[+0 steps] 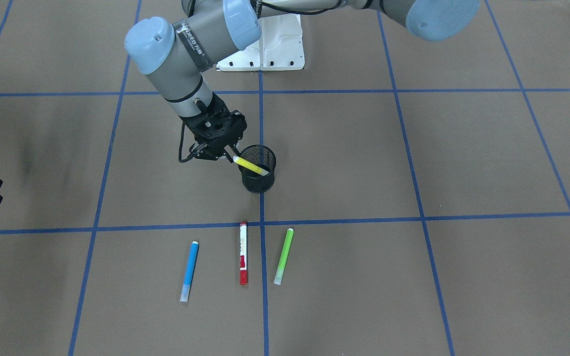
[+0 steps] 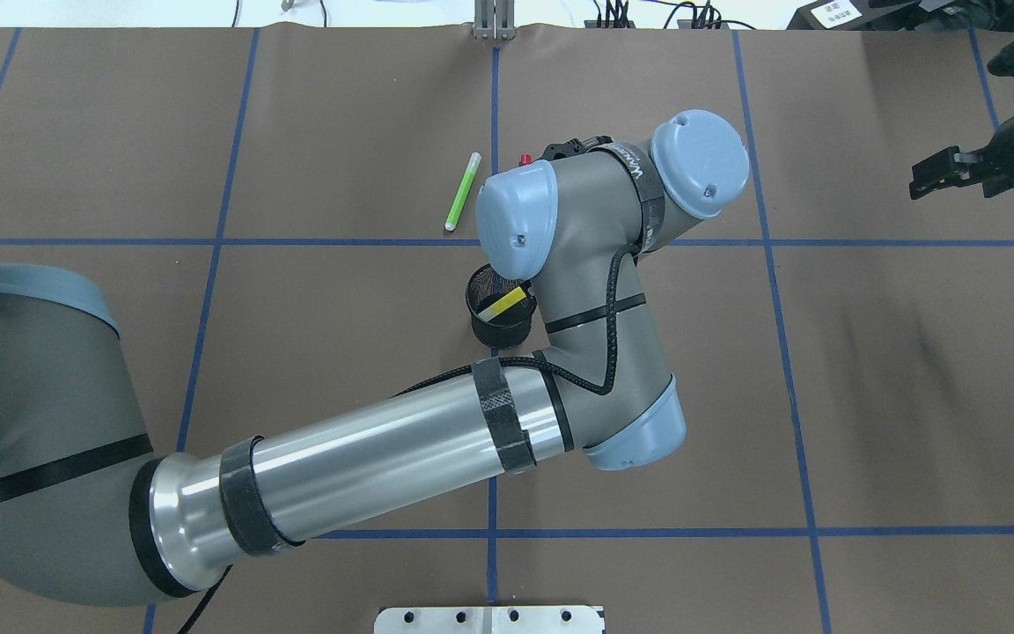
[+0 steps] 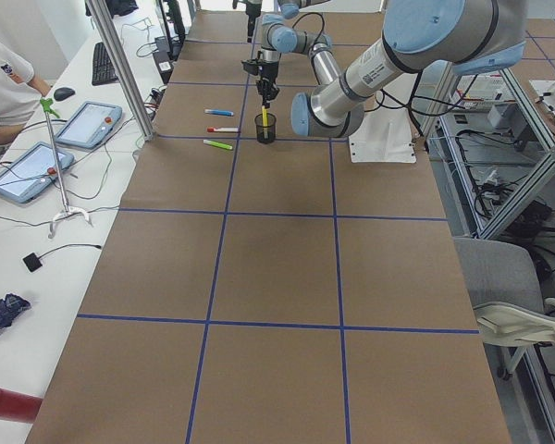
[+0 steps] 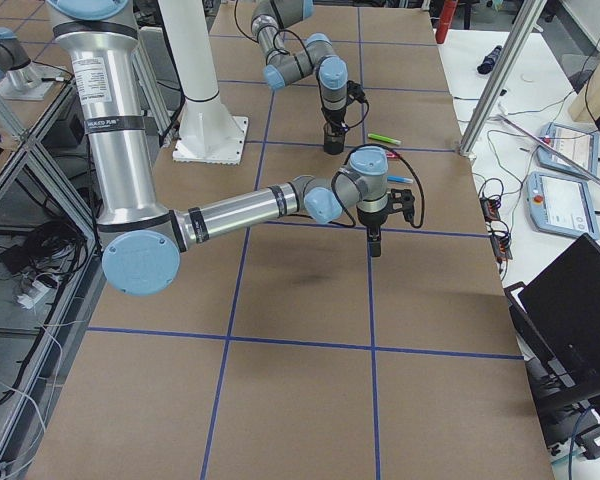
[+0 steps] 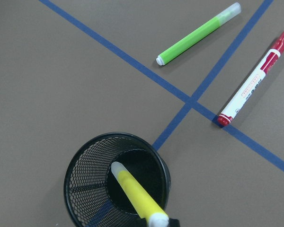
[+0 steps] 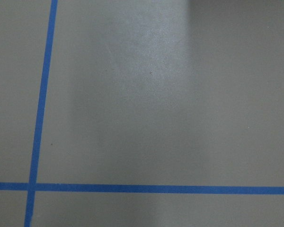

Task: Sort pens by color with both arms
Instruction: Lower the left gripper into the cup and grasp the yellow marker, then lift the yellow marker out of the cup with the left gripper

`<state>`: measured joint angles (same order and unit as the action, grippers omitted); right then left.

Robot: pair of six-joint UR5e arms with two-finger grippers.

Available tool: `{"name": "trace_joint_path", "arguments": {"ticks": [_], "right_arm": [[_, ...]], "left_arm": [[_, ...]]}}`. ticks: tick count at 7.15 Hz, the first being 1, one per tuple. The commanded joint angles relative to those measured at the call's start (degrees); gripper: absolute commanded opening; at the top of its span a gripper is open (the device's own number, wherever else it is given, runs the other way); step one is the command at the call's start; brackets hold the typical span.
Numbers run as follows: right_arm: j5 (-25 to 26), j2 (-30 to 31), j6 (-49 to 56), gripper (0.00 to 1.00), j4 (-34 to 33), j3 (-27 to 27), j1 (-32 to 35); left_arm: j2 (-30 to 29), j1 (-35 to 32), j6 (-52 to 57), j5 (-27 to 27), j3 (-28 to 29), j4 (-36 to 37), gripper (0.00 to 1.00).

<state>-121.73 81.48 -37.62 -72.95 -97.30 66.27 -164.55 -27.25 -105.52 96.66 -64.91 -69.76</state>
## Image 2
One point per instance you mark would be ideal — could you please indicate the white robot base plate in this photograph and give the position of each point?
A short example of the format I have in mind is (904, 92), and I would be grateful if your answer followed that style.
(492, 619)

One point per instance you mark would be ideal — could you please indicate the black mesh pen cup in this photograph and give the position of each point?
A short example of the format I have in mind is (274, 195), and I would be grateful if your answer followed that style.
(509, 330)

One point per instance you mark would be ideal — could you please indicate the green highlighter pen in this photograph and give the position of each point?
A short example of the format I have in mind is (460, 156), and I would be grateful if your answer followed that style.
(460, 199)

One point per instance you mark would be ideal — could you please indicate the yellow highlighter pen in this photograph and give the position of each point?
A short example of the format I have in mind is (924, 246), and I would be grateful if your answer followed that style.
(501, 305)

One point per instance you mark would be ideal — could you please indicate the usb hub with cables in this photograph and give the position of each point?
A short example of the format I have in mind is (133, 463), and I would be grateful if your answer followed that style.
(610, 15)

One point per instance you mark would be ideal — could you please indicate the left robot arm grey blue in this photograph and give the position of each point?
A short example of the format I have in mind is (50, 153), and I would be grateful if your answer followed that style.
(90, 514)

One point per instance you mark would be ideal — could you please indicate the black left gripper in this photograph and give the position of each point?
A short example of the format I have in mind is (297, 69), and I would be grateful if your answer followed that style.
(570, 147)

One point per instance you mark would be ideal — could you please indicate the aluminium frame post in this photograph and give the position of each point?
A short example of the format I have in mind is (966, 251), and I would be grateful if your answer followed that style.
(494, 20)

